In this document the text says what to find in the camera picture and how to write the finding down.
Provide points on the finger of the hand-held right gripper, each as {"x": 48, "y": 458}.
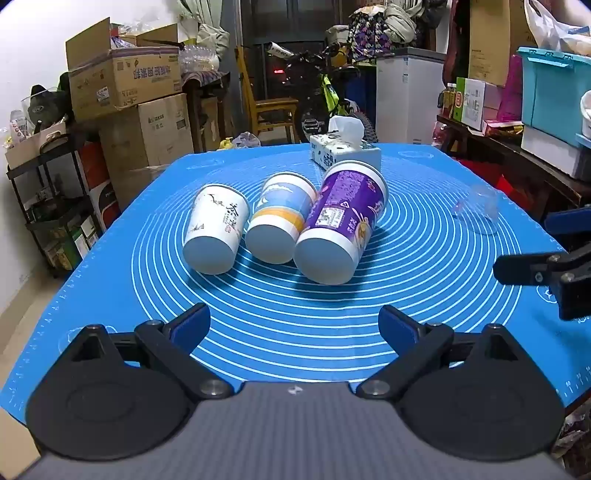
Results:
{"x": 521, "y": 271}
{"x": 569, "y": 222}

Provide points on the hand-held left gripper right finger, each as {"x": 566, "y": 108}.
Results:
{"x": 398, "y": 328}

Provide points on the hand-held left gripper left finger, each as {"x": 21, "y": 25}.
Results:
{"x": 193, "y": 324}

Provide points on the clear plastic cup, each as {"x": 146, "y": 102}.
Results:
{"x": 480, "y": 207}

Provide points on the white cup with ink print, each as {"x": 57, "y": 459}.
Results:
{"x": 213, "y": 227}

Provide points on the purple paper cup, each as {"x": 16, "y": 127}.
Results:
{"x": 341, "y": 221}

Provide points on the blue and yellow paper cup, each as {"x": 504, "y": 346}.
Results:
{"x": 279, "y": 217}

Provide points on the white storage box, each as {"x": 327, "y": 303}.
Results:
{"x": 549, "y": 147}

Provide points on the dark wooden side table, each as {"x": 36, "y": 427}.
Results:
{"x": 521, "y": 157}

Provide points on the blue silicone mat with rings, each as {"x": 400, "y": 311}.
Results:
{"x": 277, "y": 304}

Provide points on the white round container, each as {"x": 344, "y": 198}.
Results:
{"x": 586, "y": 114}

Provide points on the teal plastic storage bin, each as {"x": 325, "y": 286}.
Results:
{"x": 551, "y": 90}

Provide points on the pink bag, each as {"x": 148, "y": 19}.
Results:
{"x": 511, "y": 90}

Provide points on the green and white carton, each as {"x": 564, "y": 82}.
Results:
{"x": 468, "y": 101}

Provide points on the red and white box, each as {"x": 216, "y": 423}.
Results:
{"x": 99, "y": 184}

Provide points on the small drink bottle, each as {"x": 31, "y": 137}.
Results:
{"x": 449, "y": 100}

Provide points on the black metal shelf rack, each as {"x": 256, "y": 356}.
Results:
{"x": 44, "y": 221}

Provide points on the yellow toy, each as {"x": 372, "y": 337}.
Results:
{"x": 226, "y": 144}

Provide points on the white and blue tissue box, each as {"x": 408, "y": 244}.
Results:
{"x": 344, "y": 150}

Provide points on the large brown cardboard box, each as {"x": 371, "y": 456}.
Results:
{"x": 147, "y": 138}

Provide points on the crumpled clear plastic bag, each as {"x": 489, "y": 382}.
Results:
{"x": 246, "y": 140}

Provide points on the flat brown cardboard carton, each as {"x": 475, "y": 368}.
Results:
{"x": 494, "y": 41}

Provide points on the white plastic bag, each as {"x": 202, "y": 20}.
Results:
{"x": 554, "y": 23}

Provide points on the white chest freezer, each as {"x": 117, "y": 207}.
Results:
{"x": 411, "y": 97}

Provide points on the wooden chair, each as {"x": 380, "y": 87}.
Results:
{"x": 268, "y": 108}

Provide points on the black bicycle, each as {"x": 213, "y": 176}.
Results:
{"x": 318, "y": 87}

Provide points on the grey-green cloth bundle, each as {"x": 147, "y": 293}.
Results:
{"x": 406, "y": 23}

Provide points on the open brown cardboard box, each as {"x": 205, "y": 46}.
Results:
{"x": 120, "y": 74}

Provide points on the bag of clear plastic bottles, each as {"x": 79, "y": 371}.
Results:
{"x": 197, "y": 59}

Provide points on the dark helmet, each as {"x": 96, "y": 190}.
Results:
{"x": 44, "y": 104}

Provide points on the floral purple bag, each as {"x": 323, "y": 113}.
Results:
{"x": 369, "y": 34}

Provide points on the pale curtain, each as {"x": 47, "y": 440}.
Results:
{"x": 203, "y": 25}

